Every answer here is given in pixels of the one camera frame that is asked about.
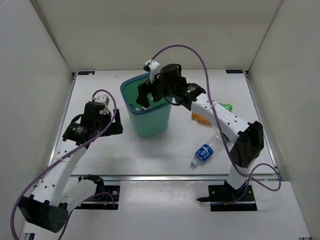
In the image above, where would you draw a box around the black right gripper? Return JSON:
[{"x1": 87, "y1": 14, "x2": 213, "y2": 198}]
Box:
[{"x1": 138, "y1": 69, "x2": 178, "y2": 107}]

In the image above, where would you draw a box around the clear bottle blue label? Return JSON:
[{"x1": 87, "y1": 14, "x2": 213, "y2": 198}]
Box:
[{"x1": 190, "y1": 133, "x2": 224, "y2": 168}]

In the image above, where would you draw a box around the clear bottle green label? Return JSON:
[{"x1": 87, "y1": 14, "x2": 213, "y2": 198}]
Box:
[{"x1": 223, "y1": 134, "x2": 231, "y2": 143}]

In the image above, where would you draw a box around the clear bottle black label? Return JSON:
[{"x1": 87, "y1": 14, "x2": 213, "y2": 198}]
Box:
[{"x1": 134, "y1": 96, "x2": 153, "y2": 112}]

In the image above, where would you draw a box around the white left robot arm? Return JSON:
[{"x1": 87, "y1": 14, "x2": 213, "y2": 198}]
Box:
[{"x1": 17, "y1": 101, "x2": 123, "y2": 233}]

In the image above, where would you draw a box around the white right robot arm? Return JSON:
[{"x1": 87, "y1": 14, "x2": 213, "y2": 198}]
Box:
[{"x1": 136, "y1": 60, "x2": 264, "y2": 200}]

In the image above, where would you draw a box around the green plastic waste bin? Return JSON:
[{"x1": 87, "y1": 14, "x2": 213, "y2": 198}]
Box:
[{"x1": 120, "y1": 73, "x2": 172, "y2": 138}]

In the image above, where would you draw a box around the left corner label sticker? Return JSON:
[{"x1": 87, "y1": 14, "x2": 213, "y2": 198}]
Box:
[{"x1": 77, "y1": 71, "x2": 95, "y2": 76}]

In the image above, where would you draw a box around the corner label sticker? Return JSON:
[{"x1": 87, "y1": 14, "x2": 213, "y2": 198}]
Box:
[
  {"x1": 77, "y1": 71, "x2": 95, "y2": 76},
  {"x1": 225, "y1": 69, "x2": 243, "y2": 74}
]

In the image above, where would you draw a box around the orange plastic bottle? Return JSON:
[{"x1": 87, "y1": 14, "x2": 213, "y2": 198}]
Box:
[{"x1": 191, "y1": 112, "x2": 212, "y2": 126}]

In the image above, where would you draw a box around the right corner label sticker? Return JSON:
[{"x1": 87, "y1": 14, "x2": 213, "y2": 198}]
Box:
[{"x1": 225, "y1": 69, "x2": 243, "y2": 74}]

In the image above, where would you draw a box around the green plastic bottle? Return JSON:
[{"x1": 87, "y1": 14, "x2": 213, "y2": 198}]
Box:
[{"x1": 220, "y1": 103, "x2": 233, "y2": 112}]

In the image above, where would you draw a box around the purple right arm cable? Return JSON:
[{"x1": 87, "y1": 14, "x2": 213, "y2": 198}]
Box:
[{"x1": 152, "y1": 44, "x2": 282, "y2": 206}]

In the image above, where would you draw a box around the aluminium rail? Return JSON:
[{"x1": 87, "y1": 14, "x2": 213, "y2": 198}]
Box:
[{"x1": 69, "y1": 174, "x2": 278, "y2": 183}]

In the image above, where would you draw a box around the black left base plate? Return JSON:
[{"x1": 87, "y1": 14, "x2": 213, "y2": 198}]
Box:
[{"x1": 75, "y1": 181, "x2": 121, "y2": 211}]

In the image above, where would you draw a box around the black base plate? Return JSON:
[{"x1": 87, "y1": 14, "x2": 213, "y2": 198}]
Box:
[
  {"x1": 75, "y1": 181, "x2": 121, "y2": 211},
  {"x1": 208, "y1": 185, "x2": 258, "y2": 212}
]

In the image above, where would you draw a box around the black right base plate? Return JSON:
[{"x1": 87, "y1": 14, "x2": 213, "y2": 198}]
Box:
[{"x1": 208, "y1": 185, "x2": 258, "y2": 212}]

